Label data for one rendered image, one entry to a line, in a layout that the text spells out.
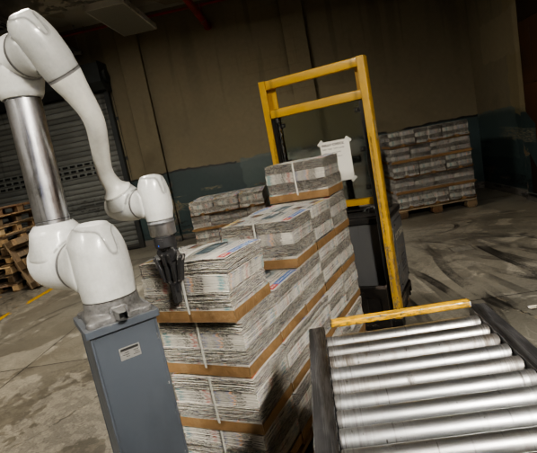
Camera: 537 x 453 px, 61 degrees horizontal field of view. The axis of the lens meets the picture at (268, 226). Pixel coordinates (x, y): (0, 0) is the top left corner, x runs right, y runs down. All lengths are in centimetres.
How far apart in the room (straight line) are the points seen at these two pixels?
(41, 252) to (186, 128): 748
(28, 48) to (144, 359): 90
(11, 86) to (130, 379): 89
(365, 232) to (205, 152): 584
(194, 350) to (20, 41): 114
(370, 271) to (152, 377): 225
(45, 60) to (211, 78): 747
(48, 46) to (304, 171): 161
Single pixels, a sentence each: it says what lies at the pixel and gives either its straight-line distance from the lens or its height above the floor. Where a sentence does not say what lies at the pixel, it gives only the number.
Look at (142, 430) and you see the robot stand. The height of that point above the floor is 67.
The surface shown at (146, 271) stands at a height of 103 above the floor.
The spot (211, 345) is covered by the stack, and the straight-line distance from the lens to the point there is 174.
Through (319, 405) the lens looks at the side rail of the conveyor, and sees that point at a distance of 111.
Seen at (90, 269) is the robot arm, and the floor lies 116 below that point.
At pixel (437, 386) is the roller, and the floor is 80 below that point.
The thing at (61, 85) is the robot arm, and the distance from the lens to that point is 144.
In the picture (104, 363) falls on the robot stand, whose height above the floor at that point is 90.
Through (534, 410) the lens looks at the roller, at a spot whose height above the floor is 80.
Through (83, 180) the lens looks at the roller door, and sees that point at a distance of 951.
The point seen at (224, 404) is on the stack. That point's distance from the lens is 184.
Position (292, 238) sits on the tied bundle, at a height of 97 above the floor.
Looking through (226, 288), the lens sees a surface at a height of 96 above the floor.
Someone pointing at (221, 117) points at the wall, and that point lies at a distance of 872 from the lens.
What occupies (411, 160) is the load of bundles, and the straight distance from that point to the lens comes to 708.
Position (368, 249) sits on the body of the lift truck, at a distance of 334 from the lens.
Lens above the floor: 138
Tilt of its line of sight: 9 degrees down
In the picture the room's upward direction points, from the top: 11 degrees counter-clockwise
